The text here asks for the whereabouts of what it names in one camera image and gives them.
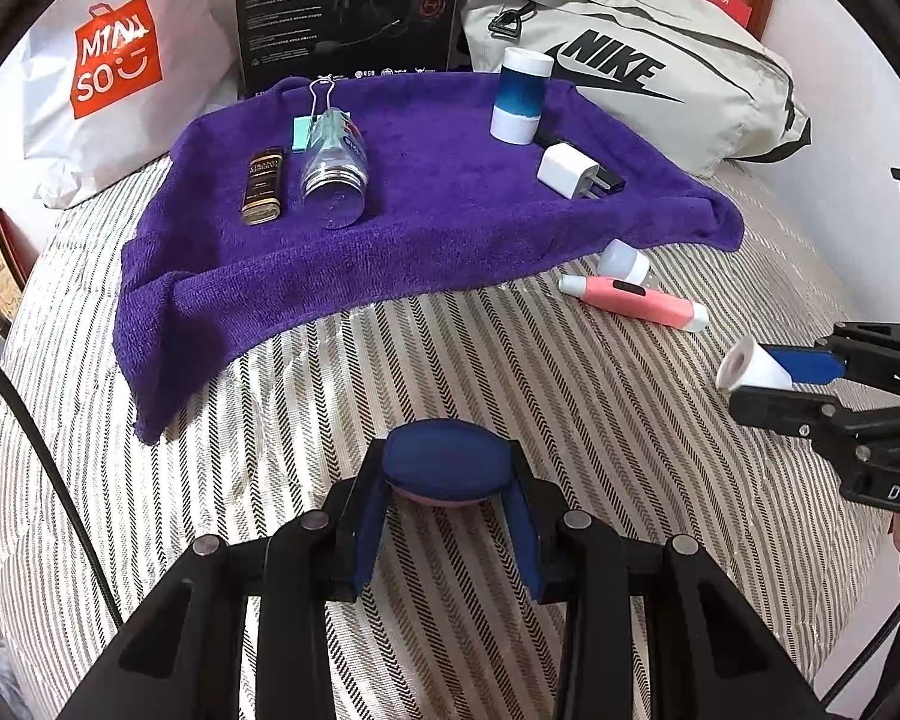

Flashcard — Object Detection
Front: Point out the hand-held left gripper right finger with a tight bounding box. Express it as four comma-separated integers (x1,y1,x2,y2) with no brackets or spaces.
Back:
499,442,833,720

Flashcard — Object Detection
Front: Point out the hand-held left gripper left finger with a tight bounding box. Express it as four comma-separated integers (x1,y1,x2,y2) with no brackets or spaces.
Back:
56,431,391,720

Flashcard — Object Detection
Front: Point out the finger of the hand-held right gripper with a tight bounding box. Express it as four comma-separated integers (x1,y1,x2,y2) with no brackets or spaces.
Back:
727,384,845,442
765,321,900,391

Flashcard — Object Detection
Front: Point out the small white cylinder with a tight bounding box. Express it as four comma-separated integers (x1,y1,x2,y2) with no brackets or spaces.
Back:
716,337,792,392

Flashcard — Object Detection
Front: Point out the blue oval case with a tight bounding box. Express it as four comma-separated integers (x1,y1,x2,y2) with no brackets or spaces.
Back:
385,422,511,505

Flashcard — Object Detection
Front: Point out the black stick device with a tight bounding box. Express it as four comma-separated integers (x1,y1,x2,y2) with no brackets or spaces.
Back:
532,127,627,192

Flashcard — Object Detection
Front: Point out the white charger adapter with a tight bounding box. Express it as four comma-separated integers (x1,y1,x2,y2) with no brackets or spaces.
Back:
536,142,616,202

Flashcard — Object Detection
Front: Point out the black and gold tin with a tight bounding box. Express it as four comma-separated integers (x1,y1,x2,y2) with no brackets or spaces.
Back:
241,146,287,227

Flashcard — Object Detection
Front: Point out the clear small plastic bottle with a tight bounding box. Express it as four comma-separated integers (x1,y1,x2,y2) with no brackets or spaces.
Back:
300,109,368,230

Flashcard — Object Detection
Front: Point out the blue and white cup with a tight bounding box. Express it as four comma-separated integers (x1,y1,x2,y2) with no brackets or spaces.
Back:
490,46,554,145

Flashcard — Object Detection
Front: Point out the mint green binder clip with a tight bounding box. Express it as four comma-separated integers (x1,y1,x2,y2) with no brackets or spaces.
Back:
292,79,355,151

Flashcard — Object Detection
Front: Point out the striped bedspread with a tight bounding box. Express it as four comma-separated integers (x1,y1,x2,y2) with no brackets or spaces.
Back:
0,154,900,720

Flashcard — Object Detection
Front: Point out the pink pen-shaped device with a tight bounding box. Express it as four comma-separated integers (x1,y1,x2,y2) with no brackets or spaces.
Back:
557,274,710,332

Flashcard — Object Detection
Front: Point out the purple towel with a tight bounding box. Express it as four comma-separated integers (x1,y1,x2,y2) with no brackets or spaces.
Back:
112,71,745,445

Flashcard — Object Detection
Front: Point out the grey sling bag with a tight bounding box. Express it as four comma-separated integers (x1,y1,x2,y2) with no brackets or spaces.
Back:
461,0,812,179

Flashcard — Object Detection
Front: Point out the white plastic shopping bag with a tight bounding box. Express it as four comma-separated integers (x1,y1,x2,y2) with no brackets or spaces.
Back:
4,0,237,209

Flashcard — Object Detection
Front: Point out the black headset box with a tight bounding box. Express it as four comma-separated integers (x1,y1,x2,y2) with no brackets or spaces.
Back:
234,0,466,102

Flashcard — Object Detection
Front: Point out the thin black cable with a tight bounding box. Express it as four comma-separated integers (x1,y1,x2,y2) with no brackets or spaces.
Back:
817,562,900,720

